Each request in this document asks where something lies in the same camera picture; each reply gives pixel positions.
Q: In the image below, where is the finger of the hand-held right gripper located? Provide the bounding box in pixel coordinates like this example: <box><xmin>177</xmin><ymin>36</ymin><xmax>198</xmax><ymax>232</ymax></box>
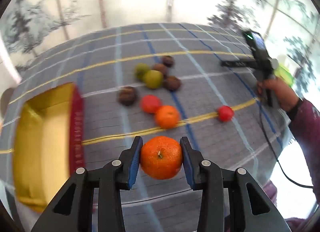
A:
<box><xmin>220</xmin><ymin>58</ymin><xmax>256</xmax><ymax>68</ymax></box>

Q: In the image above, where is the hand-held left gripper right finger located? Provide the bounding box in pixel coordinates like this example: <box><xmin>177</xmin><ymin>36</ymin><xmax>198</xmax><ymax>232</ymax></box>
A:
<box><xmin>180</xmin><ymin>137</ymin><xmax>292</xmax><ymax>232</ymax></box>

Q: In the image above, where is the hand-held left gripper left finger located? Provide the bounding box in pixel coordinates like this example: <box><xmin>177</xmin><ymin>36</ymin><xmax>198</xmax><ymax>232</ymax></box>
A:
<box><xmin>30</xmin><ymin>136</ymin><xmax>143</xmax><ymax>232</ymax></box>

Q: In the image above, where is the orange mandarin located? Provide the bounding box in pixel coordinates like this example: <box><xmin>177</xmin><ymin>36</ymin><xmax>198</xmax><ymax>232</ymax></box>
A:
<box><xmin>154</xmin><ymin>105</ymin><xmax>181</xmax><ymax>129</ymax></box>
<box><xmin>140</xmin><ymin>136</ymin><xmax>184</xmax><ymax>180</ymax></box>

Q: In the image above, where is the red tomato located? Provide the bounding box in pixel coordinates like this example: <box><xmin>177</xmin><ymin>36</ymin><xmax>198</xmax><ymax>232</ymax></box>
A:
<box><xmin>217</xmin><ymin>105</ymin><xmax>235</xmax><ymax>122</ymax></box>
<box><xmin>140</xmin><ymin>95</ymin><xmax>162</xmax><ymax>114</ymax></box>

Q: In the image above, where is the brown mangosteen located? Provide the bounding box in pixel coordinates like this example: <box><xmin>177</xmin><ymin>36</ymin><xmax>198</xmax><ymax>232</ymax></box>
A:
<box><xmin>152</xmin><ymin>63</ymin><xmax>168</xmax><ymax>76</ymax></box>
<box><xmin>164</xmin><ymin>76</ymin><xmax>181</xmax><ymax>91</ymax></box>
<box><xmin>118</xmin><ymin>86</ymin><xmax>138</xmax><ymax>106</ymax></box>
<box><xmin>161</xmin><ymin>56</ymin><xmax>175</xmax><ymax>68</ymax></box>

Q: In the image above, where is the gold tray with red rim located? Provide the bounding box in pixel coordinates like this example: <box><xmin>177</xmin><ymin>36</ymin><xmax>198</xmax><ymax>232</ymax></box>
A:
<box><xmin>12</xmin><ymin>82</ymin><xmax>85</xmax><ymax>214</ymax></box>

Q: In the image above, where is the green tomato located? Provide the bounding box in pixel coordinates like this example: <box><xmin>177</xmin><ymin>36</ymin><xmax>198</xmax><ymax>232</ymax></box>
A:
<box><xmin>134</xmin><ymin>63</ymin><xmax>151</xmax><ymax>80</ymax></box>
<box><xmin>143</xmin><ymin>70</ymin><xmax>164</xmax><ymax>89</ymax></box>

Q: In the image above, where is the person's right forearm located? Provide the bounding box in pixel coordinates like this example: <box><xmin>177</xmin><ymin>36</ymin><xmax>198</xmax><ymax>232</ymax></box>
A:
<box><xmin>287</xmin><ymin>98</ymin><xmax>320</xmax><ymax>190</ymax></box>

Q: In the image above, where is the person's right hand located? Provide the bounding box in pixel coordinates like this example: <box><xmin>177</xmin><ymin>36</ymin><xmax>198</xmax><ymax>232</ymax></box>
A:
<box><xmin>257</xmin><ymin>77</ymin><xmax>300</xmax><ymax>113</ymax></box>

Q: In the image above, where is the grey plaid tablecloth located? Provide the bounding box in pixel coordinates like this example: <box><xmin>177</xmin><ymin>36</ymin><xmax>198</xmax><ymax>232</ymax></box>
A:
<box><xmin>0</xmin><ymin>23</ymin><xmax>298</xmax><ymax>232</ymax></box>

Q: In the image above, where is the green white plastic object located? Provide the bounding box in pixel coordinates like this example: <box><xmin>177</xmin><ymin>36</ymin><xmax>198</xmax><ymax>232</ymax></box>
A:
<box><xmin>274</xmin><ymin>63</ymin><xmax>295</xmax><ymax>88</ymax></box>

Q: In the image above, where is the grey round cushion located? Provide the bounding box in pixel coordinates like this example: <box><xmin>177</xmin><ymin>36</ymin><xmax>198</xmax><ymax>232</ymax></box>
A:
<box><xmin>0</xmin><ymin>88</ymin><xmax>15</xmax><ymax>119</ymax></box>

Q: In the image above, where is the black cable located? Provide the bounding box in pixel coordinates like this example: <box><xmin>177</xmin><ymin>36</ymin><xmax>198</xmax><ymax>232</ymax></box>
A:
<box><xmin>257</xmin><ymin>97</ymin><xmax>314</xmax><ymax>189</ymax></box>

